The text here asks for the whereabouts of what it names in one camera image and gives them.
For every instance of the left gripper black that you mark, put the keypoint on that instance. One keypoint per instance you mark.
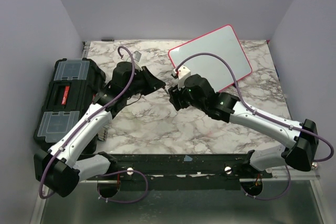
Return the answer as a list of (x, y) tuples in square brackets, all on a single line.
[(153, 84)]

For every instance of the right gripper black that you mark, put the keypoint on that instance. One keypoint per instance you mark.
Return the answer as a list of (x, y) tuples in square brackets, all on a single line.
[(175, 94)]

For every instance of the whiteboard with pink frame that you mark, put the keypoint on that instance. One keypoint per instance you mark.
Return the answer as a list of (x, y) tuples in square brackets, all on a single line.
[(222, 42)]

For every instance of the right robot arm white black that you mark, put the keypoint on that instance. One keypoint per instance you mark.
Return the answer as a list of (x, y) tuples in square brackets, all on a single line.
[(297, 141)]

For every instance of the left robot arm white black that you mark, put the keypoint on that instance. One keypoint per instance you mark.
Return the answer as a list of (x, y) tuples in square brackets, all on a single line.
[(60, 167)]

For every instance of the black toolbox with clear lids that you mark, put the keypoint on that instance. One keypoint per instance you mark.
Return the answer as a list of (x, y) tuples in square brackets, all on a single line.
[(71, 90)]

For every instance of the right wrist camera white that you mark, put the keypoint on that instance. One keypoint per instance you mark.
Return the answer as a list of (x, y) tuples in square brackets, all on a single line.
[(181, 74)]

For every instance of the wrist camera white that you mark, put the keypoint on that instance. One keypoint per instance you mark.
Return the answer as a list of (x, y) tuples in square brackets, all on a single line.
[(181, 74), (136, 56)]

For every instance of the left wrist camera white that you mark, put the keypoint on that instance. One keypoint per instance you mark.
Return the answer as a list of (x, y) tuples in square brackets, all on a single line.
[(136, 56)]

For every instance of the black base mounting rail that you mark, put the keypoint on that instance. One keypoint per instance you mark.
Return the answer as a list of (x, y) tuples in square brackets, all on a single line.
[(182, 171)]

